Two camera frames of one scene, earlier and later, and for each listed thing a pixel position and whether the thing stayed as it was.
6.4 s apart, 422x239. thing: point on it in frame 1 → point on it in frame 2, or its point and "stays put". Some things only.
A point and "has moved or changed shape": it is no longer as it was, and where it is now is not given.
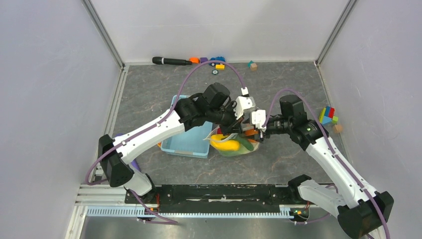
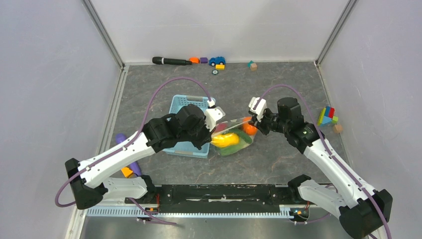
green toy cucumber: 246,143 → 242,135
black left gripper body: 225,118 → 197,136
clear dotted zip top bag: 231,145 has moved or changed shape
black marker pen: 160,60 stays put
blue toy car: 217,59 stays put
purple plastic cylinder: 134,163 stays put
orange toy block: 194,59 stays put
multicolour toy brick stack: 326,115 stays put
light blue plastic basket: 193,142 stays put
